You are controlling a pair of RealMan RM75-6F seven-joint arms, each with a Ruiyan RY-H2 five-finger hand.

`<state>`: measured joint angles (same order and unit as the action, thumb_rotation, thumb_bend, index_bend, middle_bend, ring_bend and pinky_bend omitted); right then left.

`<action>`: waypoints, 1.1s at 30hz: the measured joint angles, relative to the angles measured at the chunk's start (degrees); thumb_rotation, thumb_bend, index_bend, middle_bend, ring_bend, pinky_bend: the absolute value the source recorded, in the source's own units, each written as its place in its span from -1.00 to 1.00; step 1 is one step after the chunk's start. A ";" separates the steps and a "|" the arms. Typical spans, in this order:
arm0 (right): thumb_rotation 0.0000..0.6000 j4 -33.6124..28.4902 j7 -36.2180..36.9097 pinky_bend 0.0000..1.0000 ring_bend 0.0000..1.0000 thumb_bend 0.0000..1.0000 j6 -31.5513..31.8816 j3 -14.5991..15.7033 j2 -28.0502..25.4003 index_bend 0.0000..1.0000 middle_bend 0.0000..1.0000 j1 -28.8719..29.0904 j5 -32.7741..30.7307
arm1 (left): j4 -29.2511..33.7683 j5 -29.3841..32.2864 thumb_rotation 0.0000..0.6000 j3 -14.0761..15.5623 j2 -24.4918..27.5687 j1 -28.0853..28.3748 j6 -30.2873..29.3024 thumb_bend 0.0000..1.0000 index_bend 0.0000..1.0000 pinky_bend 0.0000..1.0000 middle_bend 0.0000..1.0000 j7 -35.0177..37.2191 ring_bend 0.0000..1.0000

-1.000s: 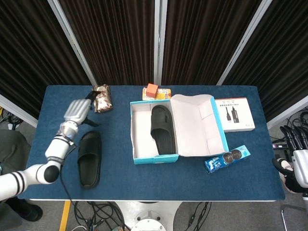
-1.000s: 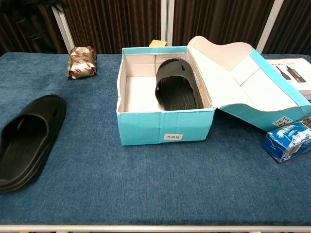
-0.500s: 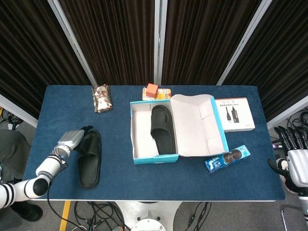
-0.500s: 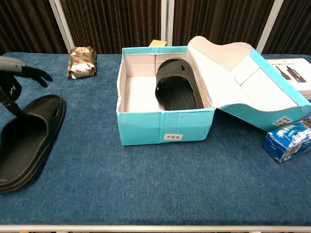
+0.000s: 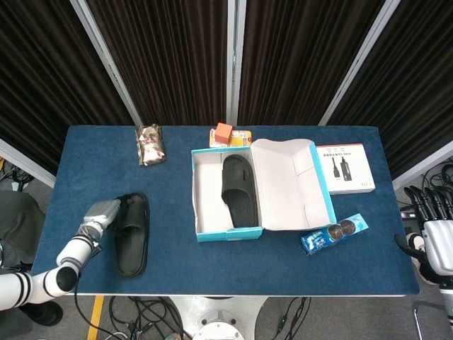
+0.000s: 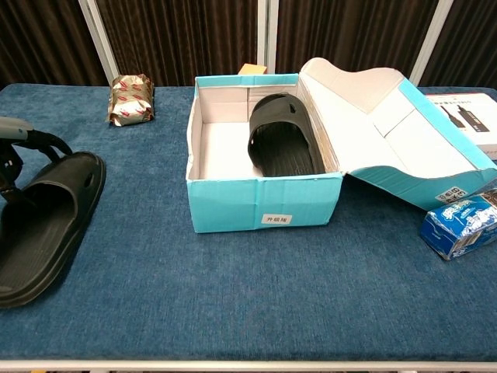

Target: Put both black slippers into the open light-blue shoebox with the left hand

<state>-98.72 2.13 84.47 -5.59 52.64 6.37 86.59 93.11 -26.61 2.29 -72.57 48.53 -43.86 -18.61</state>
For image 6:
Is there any orange cube block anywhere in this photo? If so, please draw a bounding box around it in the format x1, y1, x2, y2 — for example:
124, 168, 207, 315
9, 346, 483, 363
238, 63, 269, 77

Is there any blue felt table mat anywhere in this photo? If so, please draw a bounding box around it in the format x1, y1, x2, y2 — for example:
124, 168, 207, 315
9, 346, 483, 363
0, 83, 497, 362

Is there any light blue shoe box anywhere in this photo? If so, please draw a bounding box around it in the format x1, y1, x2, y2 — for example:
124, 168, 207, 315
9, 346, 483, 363
185, 57, 497, 235

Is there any white cable adapter product box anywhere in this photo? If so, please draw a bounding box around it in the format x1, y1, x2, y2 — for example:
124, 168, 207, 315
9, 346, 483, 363
422, 92, 497, 160

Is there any grey aluminium partition post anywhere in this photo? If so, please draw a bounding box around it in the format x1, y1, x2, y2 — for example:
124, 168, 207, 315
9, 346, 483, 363
255, 0, 277, 75
77, 0, 120, 87
409, 0, 454, 89

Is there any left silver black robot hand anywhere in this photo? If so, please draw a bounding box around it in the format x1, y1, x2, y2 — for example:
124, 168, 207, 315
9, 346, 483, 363
0, 116, 74, 204

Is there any black rubber slipper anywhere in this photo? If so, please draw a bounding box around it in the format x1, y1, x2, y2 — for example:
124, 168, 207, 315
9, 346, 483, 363
246, 92, 326, 176
0, 151, 107, 309

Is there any dark pleated curtain panel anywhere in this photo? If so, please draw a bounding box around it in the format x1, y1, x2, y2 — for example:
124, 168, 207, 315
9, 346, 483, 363
421, 0, 497, 89
274, 0, 436, 75
96, 0, 260, 87
0, 0, 103, 89

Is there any brown foil snack packet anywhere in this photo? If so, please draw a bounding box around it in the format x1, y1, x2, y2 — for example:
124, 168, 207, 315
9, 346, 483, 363
106, 72, 155, 127

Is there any blue Oreo cookie pack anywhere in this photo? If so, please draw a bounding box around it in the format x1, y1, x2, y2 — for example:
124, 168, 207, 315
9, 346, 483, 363
419, 193, 497, 261

